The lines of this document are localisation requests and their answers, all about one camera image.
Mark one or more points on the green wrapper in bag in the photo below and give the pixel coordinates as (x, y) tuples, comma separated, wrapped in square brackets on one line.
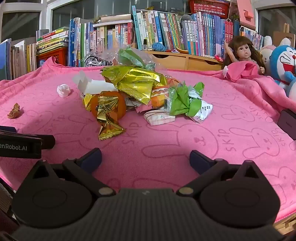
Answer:
[(129, 58)]

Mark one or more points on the large gold foil wrapper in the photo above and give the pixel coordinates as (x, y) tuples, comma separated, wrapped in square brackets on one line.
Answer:
[(136, 83)]

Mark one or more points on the clear plastic bag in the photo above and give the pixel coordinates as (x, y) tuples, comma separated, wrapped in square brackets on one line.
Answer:
[(106, 52)]

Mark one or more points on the pink doll cloth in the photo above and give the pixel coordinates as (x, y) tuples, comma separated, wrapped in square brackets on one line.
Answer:
[(242, 70)]

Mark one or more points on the stack of flat books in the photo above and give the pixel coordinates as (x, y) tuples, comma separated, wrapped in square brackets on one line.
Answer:
[(52, 38)]

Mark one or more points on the white cardboard carton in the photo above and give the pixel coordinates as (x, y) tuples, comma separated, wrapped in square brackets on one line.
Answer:
[(99, 87)]

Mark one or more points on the row of beige upright books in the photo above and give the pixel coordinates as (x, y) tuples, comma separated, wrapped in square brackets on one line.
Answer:
[(24, 58)]

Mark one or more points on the small gold foil wrapper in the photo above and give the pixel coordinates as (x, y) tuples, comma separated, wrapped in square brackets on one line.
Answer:
[(87, 103)]

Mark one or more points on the macaron print snack packet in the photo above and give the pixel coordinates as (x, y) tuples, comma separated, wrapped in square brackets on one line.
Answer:
[(160, 99)]

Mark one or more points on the grey flat book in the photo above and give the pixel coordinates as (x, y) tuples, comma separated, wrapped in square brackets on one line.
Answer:
[(115, 18)]

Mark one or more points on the brown-haired doll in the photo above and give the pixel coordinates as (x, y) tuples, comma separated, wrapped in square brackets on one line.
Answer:
[(245, 52)]

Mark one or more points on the row of colourful upright books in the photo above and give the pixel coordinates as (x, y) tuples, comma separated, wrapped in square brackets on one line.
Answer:
[(161, 30)]

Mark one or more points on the white packet with black print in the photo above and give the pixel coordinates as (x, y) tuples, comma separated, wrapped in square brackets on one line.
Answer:
[(203, 111)]

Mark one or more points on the crinkled gold foil wrapper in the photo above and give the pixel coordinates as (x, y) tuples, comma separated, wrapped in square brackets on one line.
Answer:
[(108, 125)]

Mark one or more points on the pink rabbit print blanket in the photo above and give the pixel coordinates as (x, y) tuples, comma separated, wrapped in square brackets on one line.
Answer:
[(161, 143)]

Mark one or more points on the black rectangular device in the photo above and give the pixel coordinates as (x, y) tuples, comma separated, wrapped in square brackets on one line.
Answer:
[(288, 124)]

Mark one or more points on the small glass bottle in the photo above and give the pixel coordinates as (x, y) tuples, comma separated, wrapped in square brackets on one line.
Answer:
[(144, 45)]

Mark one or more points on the flat white snack packet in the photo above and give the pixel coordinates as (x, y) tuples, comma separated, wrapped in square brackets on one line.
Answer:
[(159, 118)]

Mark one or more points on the white rabbit plush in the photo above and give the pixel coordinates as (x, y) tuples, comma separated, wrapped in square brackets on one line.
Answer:
[(266, 52)]

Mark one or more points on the blue yarn ball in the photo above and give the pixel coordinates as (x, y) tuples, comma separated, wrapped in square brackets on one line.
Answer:
[(159, 47)]

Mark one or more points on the large dark blue book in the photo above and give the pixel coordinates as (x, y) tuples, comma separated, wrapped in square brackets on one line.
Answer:
[(4, 60)]

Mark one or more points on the large green wrapper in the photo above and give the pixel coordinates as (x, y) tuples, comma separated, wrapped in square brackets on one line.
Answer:
[(182, 102)]

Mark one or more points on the red mesh basket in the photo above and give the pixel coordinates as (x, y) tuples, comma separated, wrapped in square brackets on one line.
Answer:
[(208, 8)]

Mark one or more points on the wooden frame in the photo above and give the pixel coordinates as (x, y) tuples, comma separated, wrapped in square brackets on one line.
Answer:
[(288, 226)]

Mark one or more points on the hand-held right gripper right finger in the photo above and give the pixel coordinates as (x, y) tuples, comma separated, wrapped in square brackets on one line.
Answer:
[(199, 160)]

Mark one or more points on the crumpled brown wrapper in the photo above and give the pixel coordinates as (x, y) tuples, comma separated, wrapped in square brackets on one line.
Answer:
[(14, 111)]

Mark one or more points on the pink house-shaped box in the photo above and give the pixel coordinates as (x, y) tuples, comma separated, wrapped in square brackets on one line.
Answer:
[(244, 11)]

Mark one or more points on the crumpled white tissue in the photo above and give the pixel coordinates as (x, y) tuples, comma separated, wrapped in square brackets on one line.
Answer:
[(63, 90)]

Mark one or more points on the orange foil wrapper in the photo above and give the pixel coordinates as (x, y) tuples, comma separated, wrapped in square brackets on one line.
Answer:
[(94, 106)]

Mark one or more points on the brown cardboard box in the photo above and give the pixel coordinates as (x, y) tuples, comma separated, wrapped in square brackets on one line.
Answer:
[(283, 39)]

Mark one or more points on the blue cat plush toy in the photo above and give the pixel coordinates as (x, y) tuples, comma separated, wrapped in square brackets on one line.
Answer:
[(284, 62)]

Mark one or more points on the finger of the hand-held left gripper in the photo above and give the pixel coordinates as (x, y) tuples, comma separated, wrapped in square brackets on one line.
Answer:
[(48, 141)]

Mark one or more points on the red plastic crate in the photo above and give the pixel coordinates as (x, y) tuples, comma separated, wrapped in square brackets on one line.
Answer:
[(52, 56)]

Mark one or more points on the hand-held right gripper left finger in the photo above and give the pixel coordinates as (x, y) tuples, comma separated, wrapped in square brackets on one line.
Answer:
[(91, 158)]

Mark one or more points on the wooden desk organiser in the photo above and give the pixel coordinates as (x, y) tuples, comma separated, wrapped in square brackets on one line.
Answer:
[(175, 61)]

